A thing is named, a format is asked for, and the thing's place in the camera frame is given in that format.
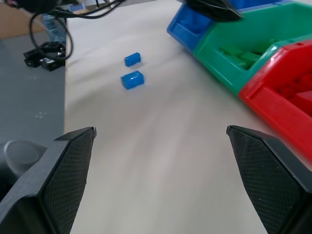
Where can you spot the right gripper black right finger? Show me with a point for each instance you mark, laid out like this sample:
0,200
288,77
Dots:
265,175

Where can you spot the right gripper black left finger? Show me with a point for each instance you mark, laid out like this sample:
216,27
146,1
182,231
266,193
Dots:
58,175

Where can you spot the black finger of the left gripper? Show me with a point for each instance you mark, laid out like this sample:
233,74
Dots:
212,9

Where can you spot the blue toy block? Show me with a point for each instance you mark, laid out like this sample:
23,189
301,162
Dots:
132,59
192,28
132,80

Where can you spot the blue plastic bin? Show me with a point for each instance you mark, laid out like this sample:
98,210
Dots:
181,34
256,4

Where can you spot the grey rounded robot body part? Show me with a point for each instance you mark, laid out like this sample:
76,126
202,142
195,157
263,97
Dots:
19,156

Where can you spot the green toy block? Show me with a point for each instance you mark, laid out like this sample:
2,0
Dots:
230,51
249,58

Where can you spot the green plastic bin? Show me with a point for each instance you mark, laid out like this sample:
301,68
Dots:
219,58

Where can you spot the red plastic bin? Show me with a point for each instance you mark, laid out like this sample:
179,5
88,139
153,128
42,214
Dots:
268,102

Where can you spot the red toy block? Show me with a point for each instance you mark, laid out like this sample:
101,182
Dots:
285,91

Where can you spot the black power adapter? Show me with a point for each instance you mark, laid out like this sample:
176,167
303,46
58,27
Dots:
51,64
31,59

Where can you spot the clear plastic water bottle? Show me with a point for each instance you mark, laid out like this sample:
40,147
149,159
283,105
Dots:
54,29

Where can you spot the brown cardboard box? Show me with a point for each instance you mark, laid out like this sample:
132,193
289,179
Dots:
14,22

